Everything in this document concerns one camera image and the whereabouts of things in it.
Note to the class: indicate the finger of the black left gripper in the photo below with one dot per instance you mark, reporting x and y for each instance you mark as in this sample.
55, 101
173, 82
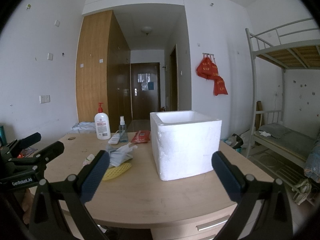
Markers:
49, 153
17, 146

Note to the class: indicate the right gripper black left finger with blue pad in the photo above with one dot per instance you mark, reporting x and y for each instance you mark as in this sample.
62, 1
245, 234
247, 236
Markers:
47, 219

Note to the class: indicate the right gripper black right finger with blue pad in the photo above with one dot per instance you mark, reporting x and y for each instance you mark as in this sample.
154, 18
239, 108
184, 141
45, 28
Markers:
274, 220

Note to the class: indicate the yellow foam net sleeve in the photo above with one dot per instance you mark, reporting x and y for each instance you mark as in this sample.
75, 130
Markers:
114, 172

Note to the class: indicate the magazine on side surface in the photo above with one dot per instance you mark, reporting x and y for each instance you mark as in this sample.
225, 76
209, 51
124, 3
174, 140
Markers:
27, 152

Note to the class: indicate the teal cup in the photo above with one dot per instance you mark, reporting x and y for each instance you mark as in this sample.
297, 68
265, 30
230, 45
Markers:
3, 140

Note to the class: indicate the white bag behind table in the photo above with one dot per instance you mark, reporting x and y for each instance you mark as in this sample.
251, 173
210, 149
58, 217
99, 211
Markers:
83, 128

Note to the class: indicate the metal bunk bed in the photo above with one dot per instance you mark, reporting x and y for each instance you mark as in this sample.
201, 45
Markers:
284, 132

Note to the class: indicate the white remote control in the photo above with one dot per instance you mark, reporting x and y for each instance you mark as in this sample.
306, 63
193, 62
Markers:
114, 139

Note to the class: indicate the white lotion pump bottle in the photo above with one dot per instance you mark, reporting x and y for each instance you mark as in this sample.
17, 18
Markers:
102, 124

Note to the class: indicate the clear blue spray bottle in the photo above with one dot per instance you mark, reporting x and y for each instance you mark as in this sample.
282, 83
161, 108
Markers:
123, 130

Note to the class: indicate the blue crate with clutter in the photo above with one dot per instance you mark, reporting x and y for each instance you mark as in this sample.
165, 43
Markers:
235, 142

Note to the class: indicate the red tissue packet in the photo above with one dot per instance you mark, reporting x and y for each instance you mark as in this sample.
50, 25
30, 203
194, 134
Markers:
141, 136

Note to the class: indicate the white styrofoam box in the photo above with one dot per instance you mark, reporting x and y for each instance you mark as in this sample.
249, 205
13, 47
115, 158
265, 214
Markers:
183, 143

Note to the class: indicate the wooden wardrobe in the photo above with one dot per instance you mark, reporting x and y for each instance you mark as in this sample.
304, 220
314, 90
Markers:
103, 70

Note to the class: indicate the dark brown entrance door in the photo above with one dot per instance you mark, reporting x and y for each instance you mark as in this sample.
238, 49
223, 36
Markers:
146, 89

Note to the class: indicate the red hanging bags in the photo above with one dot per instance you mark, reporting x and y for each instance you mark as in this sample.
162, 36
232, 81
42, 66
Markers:
208, 70

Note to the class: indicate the ceiling lamp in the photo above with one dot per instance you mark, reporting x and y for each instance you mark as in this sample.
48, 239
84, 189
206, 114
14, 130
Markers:
146, 30

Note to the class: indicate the table drawer with handle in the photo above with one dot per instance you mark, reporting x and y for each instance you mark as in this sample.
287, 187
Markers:
207, 228

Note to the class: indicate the double wall socket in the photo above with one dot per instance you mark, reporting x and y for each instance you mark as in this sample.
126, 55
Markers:
44, 98

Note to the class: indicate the wall switch plate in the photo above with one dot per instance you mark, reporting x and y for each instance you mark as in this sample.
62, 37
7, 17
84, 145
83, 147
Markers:
50, 56

